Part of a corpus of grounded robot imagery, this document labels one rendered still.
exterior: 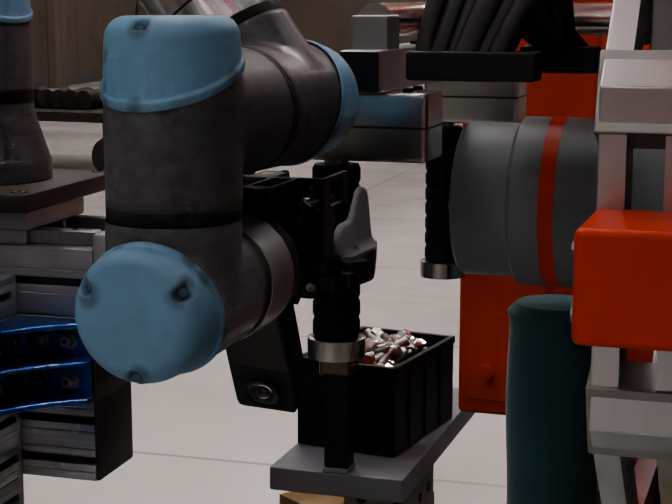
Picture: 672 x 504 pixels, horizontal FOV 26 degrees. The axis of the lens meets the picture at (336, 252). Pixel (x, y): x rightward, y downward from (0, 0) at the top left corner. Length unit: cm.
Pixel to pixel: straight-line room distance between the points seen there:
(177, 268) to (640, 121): 33
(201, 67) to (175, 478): 246
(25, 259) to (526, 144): 63
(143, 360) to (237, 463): 251
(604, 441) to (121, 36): 42
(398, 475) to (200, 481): 142
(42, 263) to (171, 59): 83
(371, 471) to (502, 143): 70
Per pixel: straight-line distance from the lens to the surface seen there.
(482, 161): 117
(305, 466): 180
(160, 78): 76
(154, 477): 319
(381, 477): 177
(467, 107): 137
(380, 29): 105
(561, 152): 116
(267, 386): 97
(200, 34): 76
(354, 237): 103
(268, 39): 88
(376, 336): 194
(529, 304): 134
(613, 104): 93
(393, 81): 106
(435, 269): 140
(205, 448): 338
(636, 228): 86
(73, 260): 155
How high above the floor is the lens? 102
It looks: 10 degrees down
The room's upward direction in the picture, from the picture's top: straight up
